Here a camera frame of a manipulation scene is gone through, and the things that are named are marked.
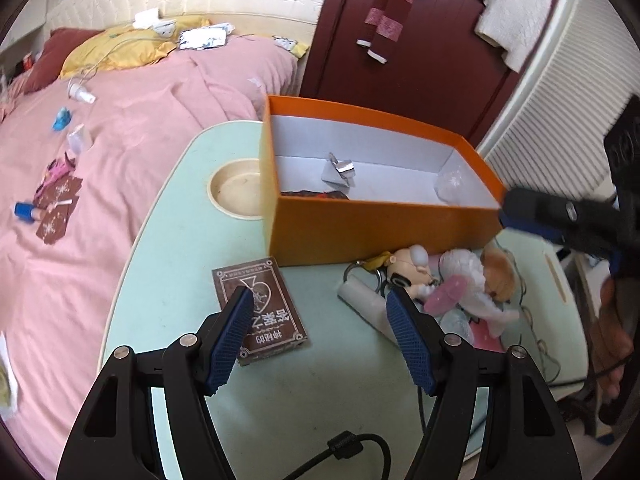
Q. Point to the blue nail polish bottle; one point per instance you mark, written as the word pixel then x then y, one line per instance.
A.
pixel 27 211

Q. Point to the white small device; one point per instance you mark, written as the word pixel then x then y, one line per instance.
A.
pixel 164 28

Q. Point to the yellow pillow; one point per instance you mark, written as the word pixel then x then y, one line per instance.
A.
pixel 125 50

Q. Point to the smartphone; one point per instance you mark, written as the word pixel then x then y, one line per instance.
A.
pixel 202 39

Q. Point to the white tube bottle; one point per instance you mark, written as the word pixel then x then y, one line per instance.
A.
pixel 365 300

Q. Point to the white patterned packet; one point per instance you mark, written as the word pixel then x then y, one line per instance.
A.
pixel 284 42

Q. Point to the light green desktop table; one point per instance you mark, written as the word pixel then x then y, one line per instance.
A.
pixel 310 410

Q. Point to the pink flat card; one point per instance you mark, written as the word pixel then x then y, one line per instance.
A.
pixel 487 337

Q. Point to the dark flat item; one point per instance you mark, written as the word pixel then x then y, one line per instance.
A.
pixel 315 193

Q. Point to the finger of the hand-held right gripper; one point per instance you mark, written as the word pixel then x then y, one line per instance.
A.
pixel 530 225

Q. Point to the yellow-green round packet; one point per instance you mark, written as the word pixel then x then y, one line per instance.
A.
pixel 6 380

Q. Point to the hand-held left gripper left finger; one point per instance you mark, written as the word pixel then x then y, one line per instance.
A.
pixel 230 340

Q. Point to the pink bedsheet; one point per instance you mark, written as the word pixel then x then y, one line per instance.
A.
pixel 150 110

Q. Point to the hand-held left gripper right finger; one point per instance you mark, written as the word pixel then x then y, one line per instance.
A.
pixel 412 340

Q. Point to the silver metal clip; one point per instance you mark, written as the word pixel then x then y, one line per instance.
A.
pixel 340 170

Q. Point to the dark red wooden door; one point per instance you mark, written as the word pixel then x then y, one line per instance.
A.
pixel 435 85

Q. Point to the white charger block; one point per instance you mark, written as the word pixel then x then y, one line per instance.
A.
pixel 145 18

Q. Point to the person's right forearm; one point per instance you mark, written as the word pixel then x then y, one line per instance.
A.
pixel 617 320

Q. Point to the white knitted towel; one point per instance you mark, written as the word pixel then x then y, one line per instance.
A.
pixel 515 15

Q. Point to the white plush doll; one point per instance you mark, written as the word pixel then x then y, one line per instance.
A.
pixel 470 275

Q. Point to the clear plastic wrapper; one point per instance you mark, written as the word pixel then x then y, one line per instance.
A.
pixel 452 185

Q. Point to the red striped scarf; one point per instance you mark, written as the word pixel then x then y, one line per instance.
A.
pixel 390 10

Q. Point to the brown snowflake card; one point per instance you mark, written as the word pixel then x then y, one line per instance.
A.
pixel 62 190
pixel 54 225

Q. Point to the brown printed carton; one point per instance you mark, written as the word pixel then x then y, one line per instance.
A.
pixel 280 310

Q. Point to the blue small toy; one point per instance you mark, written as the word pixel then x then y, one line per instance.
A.
pixel 62 119

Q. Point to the pink hair accessory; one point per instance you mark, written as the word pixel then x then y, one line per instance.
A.
pixel 55 172

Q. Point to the orange cardboard box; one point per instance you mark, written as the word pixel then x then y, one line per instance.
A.
pixel 375 230

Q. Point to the dark red pillow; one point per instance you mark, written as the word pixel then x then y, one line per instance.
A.
pixel 55 55

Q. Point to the white louvred panel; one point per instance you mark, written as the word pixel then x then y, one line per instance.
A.
pixel 565 110

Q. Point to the white spray bottle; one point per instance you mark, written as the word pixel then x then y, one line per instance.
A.
pixel 81 91

